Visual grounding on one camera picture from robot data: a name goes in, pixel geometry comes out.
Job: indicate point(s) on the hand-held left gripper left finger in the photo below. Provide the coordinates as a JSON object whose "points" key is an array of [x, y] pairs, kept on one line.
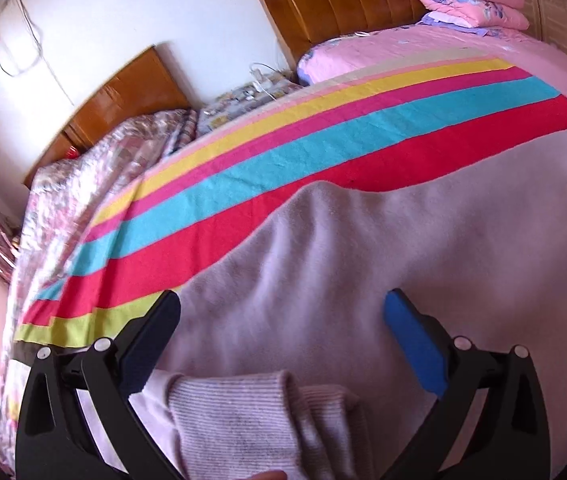
{"points": [[156, 330]]}

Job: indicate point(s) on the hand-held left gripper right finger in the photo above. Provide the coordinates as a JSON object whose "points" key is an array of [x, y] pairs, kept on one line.
{"points": [[411, 340]]}

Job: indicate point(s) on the lilac sweatshirt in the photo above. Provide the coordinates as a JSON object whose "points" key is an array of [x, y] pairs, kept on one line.
{"points": [[363, 240]]}

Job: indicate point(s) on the person's right hand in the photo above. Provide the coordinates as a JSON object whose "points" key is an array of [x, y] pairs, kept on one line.
{"points": [[266, 475]]}

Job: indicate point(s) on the pink floral quilt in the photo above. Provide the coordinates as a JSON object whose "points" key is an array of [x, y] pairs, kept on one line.
{"points": [[73, 195]]}

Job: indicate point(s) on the striped colourful blanket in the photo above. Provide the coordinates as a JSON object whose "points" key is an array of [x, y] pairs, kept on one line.
{"points": [[263, 170]]}

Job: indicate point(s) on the small red item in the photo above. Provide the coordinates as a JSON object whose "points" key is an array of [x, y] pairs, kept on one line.
{"points": [[70, 152]]}

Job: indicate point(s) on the plaid pillow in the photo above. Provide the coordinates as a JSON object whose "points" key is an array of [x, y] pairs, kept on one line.
{"points": [[183, 130]]}

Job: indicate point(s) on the plain wooden headboard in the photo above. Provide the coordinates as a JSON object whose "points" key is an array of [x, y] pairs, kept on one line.
{"points": [[123, 95]]}

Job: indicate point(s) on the nightstand with printed cover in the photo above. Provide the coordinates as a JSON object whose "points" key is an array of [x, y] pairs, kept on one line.
{"points": [[233, 102]]}

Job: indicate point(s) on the white power strip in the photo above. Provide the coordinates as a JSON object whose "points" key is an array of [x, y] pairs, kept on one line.
{"points": [[261, 80]]}

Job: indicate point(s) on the pink bed sheet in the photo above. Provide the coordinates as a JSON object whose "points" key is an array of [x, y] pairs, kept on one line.
{"points": [[413, 50]]}

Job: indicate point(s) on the panelled wooden headboard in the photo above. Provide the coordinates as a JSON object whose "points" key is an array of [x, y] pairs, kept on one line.
{"points": [[343, 0]]}

